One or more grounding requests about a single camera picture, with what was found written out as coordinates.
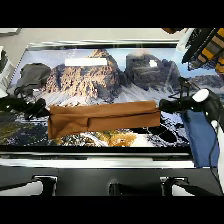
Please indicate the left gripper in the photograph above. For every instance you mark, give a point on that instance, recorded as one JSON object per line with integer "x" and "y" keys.
{"x": 37, "y": 108}

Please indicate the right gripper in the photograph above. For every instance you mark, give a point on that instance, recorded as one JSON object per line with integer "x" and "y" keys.
{"x": 173, "y": 105}

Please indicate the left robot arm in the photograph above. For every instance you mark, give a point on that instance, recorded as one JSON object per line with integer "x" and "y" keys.
{"x": 11, "y": 104}

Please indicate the silver frame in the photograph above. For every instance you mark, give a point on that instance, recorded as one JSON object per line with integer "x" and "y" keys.
{"x": 100, "y": 162}

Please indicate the brown T-shirt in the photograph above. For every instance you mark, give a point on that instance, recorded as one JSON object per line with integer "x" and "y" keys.
{"x": 106, "y": 118}

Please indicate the grey garment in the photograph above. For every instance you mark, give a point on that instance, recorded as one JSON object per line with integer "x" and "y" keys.
{"x": 33, "y": 76}

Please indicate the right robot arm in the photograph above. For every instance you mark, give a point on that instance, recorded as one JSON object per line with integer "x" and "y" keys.
{"x": 213, "y": 104}

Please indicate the yellow black striped garment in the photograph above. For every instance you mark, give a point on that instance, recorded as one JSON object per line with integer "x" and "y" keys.
{"x": 210, "y": 50}

